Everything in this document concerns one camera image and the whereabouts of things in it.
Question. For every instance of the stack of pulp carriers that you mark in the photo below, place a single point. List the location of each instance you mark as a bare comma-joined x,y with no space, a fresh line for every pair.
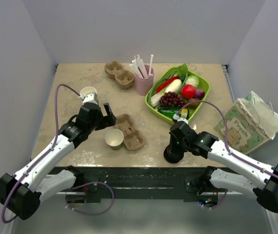
124,78

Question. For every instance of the red chili pepper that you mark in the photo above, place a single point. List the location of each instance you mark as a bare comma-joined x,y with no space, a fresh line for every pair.
166,83

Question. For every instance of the green leafy vegetable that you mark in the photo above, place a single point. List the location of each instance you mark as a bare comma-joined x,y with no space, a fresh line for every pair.
182,71

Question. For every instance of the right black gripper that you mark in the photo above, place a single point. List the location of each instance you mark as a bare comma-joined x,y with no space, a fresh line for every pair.
172,137

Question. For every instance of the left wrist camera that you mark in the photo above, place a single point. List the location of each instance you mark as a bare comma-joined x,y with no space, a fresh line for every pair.
90,98

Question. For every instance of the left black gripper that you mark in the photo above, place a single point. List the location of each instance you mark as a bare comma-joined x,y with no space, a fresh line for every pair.
111,118

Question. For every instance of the stack of black lids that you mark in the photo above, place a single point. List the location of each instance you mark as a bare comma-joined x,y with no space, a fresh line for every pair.
173,154

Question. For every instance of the purple grape bunch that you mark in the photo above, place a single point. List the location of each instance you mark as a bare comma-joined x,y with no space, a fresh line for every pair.
172,100

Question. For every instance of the white radish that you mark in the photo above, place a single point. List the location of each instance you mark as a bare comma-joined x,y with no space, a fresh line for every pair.
174,86

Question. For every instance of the green plastic tray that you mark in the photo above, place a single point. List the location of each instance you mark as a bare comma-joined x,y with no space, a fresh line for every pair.
204,85

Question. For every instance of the stack of paper cups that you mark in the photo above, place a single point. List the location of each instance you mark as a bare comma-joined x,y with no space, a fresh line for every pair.
86,90

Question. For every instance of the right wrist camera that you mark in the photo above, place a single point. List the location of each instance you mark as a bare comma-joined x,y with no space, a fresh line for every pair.
177,118

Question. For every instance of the brown pulp cup carrier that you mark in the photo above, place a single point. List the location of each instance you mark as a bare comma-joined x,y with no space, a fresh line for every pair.
133,138

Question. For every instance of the green glass bottle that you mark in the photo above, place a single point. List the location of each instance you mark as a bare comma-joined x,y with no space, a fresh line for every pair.
174,111

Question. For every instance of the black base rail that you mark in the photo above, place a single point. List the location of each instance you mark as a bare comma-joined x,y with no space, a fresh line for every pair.
176,183

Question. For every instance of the green paper coffee cup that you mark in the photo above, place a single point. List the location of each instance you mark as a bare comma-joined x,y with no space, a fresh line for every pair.
114,138

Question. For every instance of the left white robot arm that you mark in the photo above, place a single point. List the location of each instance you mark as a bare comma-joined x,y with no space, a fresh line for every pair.
22,193

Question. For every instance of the green cabbage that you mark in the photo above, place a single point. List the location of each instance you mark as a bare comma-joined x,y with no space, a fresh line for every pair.
193,80

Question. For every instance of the pink straw holder cup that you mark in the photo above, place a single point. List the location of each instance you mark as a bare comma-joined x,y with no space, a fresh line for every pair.
144,85

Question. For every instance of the printed paper takeout bag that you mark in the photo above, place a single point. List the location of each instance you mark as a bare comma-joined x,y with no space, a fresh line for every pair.
251,122

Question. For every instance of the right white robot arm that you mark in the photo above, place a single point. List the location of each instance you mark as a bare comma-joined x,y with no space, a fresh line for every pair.
250,177

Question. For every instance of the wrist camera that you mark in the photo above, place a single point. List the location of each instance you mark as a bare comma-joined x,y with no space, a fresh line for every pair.
90,98
177,118

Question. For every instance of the red tomato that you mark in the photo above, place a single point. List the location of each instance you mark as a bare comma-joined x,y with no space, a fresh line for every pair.
188,91

